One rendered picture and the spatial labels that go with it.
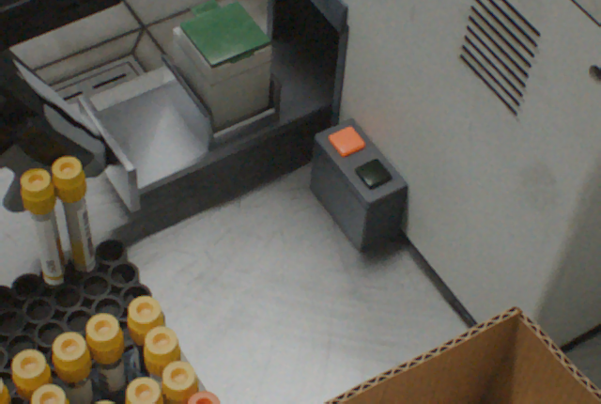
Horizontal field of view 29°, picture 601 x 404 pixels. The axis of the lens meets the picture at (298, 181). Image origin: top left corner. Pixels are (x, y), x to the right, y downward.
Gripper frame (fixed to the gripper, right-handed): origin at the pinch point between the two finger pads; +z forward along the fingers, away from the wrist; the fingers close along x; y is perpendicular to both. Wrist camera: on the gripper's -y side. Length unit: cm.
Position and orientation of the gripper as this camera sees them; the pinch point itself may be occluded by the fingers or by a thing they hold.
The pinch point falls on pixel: (99, 148)
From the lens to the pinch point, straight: 69.5
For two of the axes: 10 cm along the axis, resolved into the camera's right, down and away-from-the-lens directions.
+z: 3.8, 3.4, 8.6
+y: -7.6, 6.5, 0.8
